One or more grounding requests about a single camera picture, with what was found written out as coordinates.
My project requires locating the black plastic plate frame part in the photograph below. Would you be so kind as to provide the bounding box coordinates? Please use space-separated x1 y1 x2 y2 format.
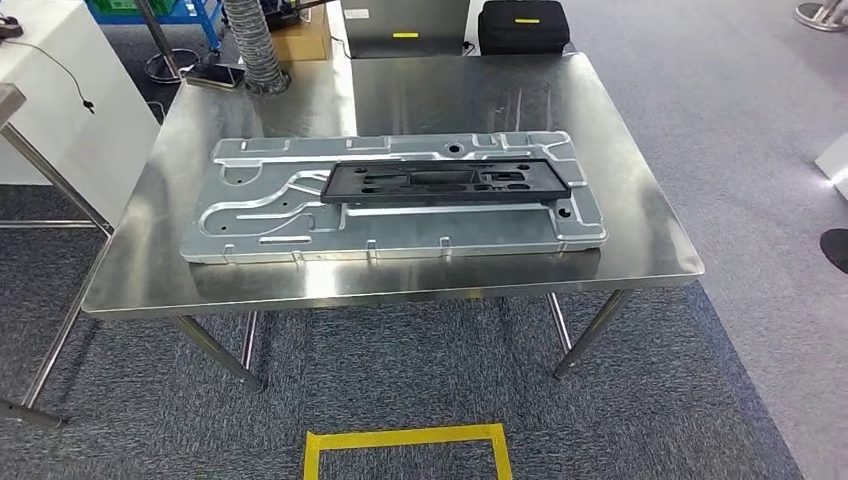
320 158 572 205

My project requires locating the stainless steel workbench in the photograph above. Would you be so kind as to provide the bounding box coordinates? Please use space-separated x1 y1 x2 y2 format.
80 51 706 393

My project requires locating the stamped metal plate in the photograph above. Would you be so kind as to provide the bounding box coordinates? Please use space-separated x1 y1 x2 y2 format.
180 130 609 265

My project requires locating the grey equipment case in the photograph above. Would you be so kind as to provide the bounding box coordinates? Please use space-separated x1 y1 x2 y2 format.
341 0 472 60

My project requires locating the black carry bag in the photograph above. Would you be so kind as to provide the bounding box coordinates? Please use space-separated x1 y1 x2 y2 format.
478 0 571 56

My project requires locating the brown cardboard box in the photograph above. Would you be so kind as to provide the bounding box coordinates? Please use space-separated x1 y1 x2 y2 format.
271 6 333 62

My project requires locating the black flat device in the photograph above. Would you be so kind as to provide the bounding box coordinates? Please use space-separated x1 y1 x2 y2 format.
185 62 246 89

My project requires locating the metal stanchion with round base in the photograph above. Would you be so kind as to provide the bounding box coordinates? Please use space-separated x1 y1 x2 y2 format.
135 0 200 84

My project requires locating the blue metal cart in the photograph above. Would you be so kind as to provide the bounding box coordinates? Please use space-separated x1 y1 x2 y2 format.
86 0 223 51

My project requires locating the white cabinet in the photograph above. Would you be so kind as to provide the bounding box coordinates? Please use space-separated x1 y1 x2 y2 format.
0 0 162 227

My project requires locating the green plastic crate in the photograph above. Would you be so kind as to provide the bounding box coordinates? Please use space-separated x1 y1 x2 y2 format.
86 0 174 18

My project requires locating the black stanchion base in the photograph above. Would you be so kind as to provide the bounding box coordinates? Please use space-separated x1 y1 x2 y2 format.
820 228 848 276

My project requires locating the white board panel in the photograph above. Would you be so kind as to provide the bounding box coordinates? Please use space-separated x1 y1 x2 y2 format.
814 132 848 200

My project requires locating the grey stanchion base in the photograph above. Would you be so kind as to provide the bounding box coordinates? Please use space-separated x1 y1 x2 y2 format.
794 0 848 33

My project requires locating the grey corrugated hose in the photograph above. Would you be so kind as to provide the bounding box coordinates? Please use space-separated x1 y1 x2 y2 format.
223 0 291 94

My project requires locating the black cable on cabinet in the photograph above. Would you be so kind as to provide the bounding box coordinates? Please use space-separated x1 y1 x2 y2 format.
0 36 96 115

